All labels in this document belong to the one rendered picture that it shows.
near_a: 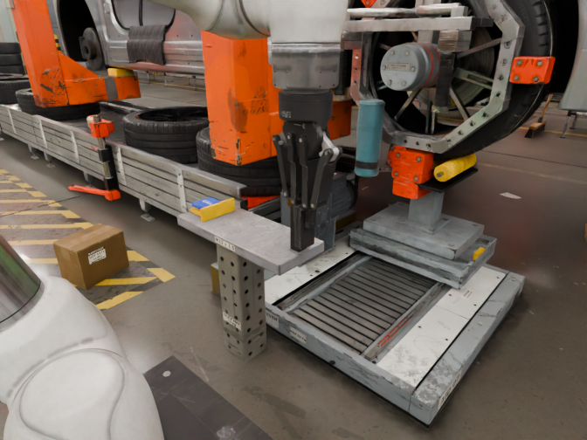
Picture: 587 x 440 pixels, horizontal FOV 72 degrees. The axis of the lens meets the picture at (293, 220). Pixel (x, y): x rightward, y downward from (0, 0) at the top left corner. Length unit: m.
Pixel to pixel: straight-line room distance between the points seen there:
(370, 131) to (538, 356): 0.91
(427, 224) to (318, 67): 1.26
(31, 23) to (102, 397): 2.79
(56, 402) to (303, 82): 0.45
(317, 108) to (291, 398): 0.90
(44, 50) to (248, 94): 1.93
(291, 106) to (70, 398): 0.42
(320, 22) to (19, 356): 0.57
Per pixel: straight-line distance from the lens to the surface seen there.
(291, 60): 0.53
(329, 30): 0.54
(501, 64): 1.36
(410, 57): 1.30
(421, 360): 1.29
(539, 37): 1.42
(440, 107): 1.18
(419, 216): 1.71
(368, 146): 1.43
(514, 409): 1.37
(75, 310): 0.67
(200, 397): 0.86
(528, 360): 1.54
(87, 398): 0.51
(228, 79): 1.40
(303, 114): 0.54
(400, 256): 1.66
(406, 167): 1.50
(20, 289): 0.64
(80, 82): 3.21
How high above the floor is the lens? 0.93
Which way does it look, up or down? 24 degrees down
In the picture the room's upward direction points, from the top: straight up
